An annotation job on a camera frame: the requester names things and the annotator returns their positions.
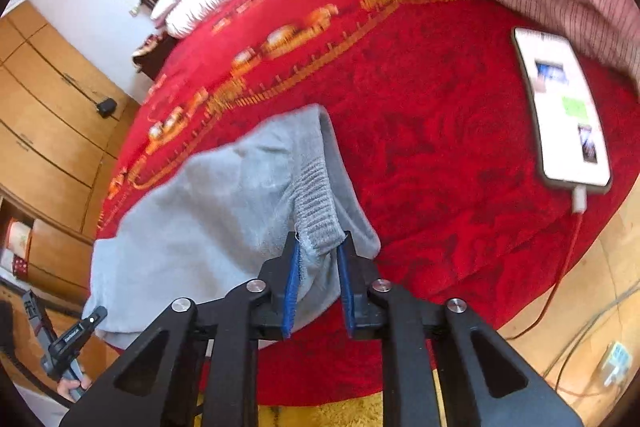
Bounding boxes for yellow fluffy rug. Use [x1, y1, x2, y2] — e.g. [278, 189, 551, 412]
[192, 368, 452, 427]

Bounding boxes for wooden wardrobe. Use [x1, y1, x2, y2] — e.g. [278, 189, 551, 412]
[1, 1, 139, 239]

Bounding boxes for red charging cable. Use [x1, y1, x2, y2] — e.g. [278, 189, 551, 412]
[502, 184, 589, 342]

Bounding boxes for small black bag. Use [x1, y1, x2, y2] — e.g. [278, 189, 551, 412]
[96, 98, 117, 118]

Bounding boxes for dark wooden nightstand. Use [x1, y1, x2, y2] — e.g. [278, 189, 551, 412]
[131, 31, 179, 81]

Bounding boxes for white smartphone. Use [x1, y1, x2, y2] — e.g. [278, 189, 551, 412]
[512, 27, 612, 193]

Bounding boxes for grey knit pants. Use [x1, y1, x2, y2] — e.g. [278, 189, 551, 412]
[87, 105, 381, 348]

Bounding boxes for person's left hand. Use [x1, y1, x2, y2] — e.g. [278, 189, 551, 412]
[56, 375, 92, 402]

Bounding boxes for red patterned bed blanket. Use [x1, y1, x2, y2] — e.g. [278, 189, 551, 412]
[96, 0, 639, 407]

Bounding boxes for low wooden cabinet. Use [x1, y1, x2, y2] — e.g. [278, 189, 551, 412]
[1, 188, 93, 309]

